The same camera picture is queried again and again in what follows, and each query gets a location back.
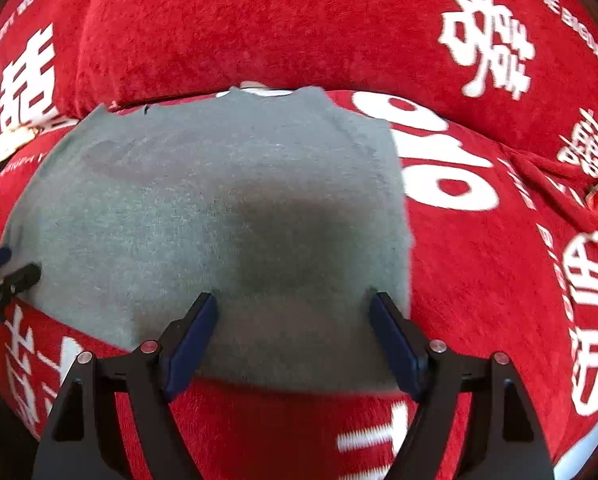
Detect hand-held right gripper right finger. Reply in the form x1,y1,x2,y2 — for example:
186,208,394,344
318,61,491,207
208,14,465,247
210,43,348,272
368,290,556,480

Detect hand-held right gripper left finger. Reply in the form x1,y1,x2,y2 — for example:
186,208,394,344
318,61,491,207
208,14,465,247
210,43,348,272
32,292,219,480

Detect small grey shirt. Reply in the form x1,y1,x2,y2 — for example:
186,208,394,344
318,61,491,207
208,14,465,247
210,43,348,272
0,85,415,395

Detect red printed blanket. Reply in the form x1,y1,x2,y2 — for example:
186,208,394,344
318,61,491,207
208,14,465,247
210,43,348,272
0,0,598,480

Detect white cloth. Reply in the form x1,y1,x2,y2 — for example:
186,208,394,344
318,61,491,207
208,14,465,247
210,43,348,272
0,127,36,173

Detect white printed sheet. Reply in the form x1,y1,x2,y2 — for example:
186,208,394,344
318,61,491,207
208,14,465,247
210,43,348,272
553,407,598,480

